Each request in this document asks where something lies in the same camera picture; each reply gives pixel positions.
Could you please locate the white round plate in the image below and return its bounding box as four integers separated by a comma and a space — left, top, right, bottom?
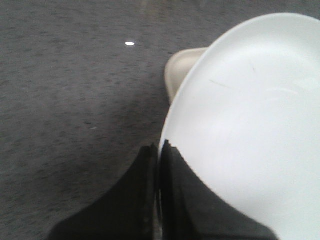
160, 13, 320, 240

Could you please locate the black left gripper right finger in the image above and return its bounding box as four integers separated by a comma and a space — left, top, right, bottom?
158, 141, 277, 240

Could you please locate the cream rabbit tray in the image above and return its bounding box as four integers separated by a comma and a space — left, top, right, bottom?
164, 47, 208, 104

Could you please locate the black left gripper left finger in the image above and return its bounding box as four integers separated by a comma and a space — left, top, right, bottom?
47, 144, 158, 240

